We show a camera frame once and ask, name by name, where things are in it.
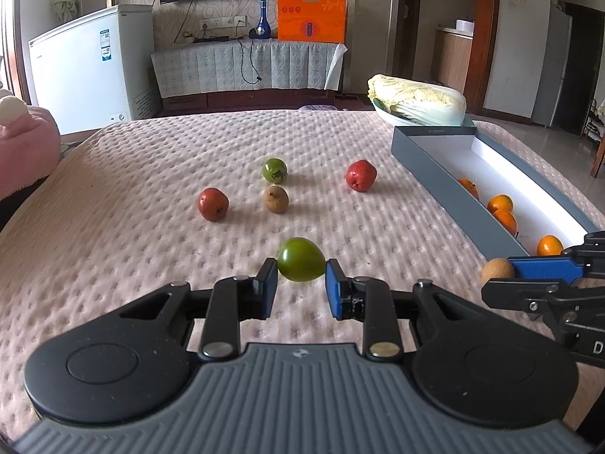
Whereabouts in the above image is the white chest freezer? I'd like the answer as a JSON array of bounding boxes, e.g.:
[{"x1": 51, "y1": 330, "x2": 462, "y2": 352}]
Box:
[{"x1": 28, "y1": 5, "x2": 161, "y2": 135}]

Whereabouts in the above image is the grey refrigerator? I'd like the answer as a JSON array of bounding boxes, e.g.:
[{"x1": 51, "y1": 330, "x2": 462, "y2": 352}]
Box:
[{"x1": 532, "y1": 7, "x2": 572, "y2": 127}]

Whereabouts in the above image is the blue glass bottle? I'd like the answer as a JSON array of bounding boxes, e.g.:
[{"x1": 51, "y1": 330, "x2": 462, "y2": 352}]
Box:
[{"x1": 255, "y1": 0, "x2": 272, "y2": 39}]

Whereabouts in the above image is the window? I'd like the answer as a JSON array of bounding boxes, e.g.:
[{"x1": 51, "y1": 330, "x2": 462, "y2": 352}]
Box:
[{"x1": 0, "y1": 0, "x2": 29, "y2": 100}]

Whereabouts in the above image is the white wall socket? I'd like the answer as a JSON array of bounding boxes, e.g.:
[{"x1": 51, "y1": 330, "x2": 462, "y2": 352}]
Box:
[{"x1": 201, "y1": 16, "x2": 247, "y2": 29}]

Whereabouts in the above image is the grey cardboard box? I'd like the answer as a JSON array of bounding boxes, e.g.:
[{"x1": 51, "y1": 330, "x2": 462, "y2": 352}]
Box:
[{"x1": 390, "y1": 125, "x2": 605, "y2": 258}]

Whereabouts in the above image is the napa cabbage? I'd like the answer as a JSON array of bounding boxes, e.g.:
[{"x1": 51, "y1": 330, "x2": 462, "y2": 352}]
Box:
[{"x1": 368, "y1": 74, "x2": 467, "y2": 126}]

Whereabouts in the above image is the black cable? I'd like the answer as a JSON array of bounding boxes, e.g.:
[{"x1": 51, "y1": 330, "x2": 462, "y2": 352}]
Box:
[{"x1": 239, "y1": 40, "x2": 263, "y2": 85}]

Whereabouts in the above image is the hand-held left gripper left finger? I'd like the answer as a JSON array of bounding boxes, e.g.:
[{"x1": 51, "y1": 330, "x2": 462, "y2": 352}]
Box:
[{"x1": 118, "y1": 258, "x2": 279, "y2": 360}]

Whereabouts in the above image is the pink plush toy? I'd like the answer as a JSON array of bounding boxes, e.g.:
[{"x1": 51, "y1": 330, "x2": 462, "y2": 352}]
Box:
[{"x1": 0, "y1": 89, "x2": 62, "y2": 232}]

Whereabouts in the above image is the dark wooden television cabinet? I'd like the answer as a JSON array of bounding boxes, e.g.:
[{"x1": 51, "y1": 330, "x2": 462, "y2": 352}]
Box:
[{"x1": 161, "y1": 87, "x2": 346, "y2": 112}]

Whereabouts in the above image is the pale green plate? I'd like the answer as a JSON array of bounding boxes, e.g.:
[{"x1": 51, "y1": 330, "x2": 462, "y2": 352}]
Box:
[{"x1": 371, "y1": 97, "x2": 475, "y2": 128}]

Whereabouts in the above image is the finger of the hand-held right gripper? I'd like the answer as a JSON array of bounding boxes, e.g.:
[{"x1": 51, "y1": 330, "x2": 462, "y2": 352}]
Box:
[
  {"x1": 481, "y1": 280, "x2": 575, "y2": 322},
  {"x1": 507, "y1": 231, "x2": 605, "y2": 285}
]

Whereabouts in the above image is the green tomato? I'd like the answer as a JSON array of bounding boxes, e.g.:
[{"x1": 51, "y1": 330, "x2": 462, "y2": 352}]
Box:
[
  {"x1": 277, "y1": 237, "x2": 327, "y2": 283},
  {"x1": 262, "y1": 158, "x2": 289, "y2": 184}
]

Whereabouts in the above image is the covered TV cabinet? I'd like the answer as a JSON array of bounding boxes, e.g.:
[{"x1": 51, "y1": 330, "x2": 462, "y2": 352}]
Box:
[{"x1": 151, "y1": 39, "x2": 348, "y2": 98}]

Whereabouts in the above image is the television power cable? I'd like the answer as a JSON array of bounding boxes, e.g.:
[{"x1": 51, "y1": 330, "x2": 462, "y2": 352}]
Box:
[{"x1": 172, "y1": 0, "x2": 190, "y2": 43}]

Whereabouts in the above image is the brown kiwi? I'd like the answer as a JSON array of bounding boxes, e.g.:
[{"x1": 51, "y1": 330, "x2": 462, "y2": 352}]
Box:
[
  {"x1": 264, "y1": 185, "x2": 289, "y2": 215},
  {"x1": 481, "y1": 258, "x2": 516, "y2": 287}
]

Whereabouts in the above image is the dark red apple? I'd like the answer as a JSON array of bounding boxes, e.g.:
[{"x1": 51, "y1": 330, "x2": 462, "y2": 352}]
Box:
[{"x1": 197, "y1": 187, "x2": 230, "y2": 222}]

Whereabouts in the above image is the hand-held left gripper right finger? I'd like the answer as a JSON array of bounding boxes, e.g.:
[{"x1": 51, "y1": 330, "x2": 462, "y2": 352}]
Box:
[{"x1": 325, "y1": 258, "x2": 473, "y2": 360}]

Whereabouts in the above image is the orange cardboard box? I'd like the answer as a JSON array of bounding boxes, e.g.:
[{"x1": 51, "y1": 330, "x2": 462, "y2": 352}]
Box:
[{"x1": 275, "y1": 0, "x2": 348, "y2": 43}]

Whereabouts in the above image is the wooden door frame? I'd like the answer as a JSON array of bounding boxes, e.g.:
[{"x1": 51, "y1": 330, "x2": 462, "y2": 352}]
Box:
[{"x1": 392, "y1": 0, "x2": 502, "y2": 109}]

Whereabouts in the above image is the bright red crab apple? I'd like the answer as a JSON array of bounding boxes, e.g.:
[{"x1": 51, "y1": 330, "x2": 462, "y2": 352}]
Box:
[{"x1": 345, "y1": 159, "x2": 377, "y2": 193}]

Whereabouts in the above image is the wooden kitchen cabinet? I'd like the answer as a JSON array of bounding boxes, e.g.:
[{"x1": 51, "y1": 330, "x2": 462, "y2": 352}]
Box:
[{"x1": 435, "y1": 26, "x2": 473, "y2": 95}]

